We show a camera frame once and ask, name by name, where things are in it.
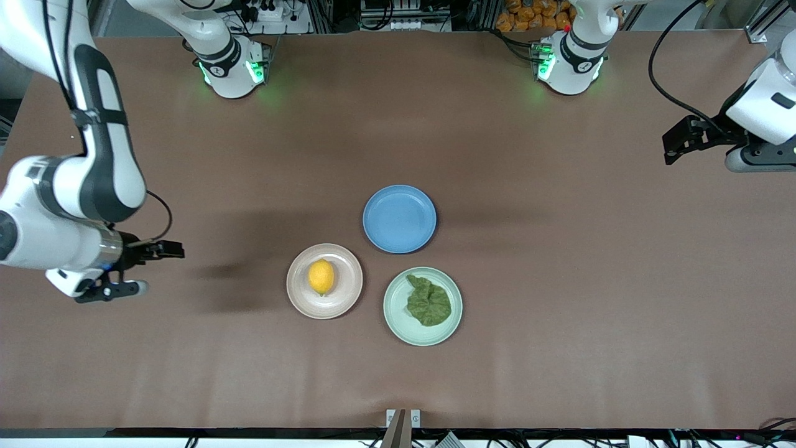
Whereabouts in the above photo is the yellow lemon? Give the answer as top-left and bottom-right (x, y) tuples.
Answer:
(308, 259), (336, 297)

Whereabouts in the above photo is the green lettuce leaf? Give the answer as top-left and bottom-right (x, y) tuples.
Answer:
(406, 274), (453, 327)

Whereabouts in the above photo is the pink plate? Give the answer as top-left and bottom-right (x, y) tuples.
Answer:
(286, 243), (364, 320)

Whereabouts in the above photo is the bag of oranges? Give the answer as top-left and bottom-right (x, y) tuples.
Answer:
(496, 0), (576, 33)

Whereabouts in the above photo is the blue plate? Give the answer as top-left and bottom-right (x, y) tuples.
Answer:
(363, 184), (437, 254)

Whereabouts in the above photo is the white power strip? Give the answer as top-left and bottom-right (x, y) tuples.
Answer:
(239, 0), (312, 35)

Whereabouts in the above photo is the light green plate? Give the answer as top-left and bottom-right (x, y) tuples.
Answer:
(383, 266), (463, 347)

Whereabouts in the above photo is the background control equipment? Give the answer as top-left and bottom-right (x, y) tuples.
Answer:
(359, 0), (451, 32)

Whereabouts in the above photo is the aluminium frame profile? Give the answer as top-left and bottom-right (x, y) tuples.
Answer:
(745, 0), (785, 44)

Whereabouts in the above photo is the black base cable bundle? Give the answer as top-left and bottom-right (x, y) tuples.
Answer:
(493, 29), (540, 63)

